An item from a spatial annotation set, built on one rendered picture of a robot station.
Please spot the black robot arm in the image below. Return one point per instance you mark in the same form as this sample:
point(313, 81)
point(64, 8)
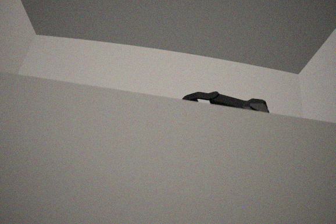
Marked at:
point(223, 100)

